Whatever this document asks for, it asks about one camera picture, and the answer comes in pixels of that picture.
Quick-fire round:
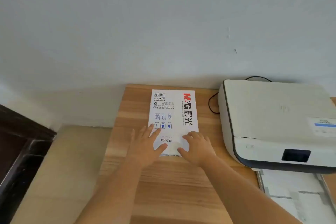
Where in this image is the person's left hand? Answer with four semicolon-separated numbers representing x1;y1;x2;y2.
126;124;168;170

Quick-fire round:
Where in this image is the person's right hand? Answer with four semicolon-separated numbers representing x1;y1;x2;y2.
177;131;219;168

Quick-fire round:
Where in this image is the white paper ream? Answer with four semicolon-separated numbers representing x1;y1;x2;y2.
148;89;200;157

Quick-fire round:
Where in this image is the black power cable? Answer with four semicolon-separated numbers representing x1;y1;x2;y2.
208;76;273;115

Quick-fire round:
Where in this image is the person's right forearm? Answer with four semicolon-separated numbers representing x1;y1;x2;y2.
200;157;303;224

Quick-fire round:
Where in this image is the person's left forearm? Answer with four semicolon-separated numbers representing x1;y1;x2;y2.
75;163;147;224

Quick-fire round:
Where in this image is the white printer paper tray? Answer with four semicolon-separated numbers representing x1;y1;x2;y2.
256;169;336;224

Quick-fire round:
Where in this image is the dark wooden furniture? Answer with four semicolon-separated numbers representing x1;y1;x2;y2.
0;104;58;224

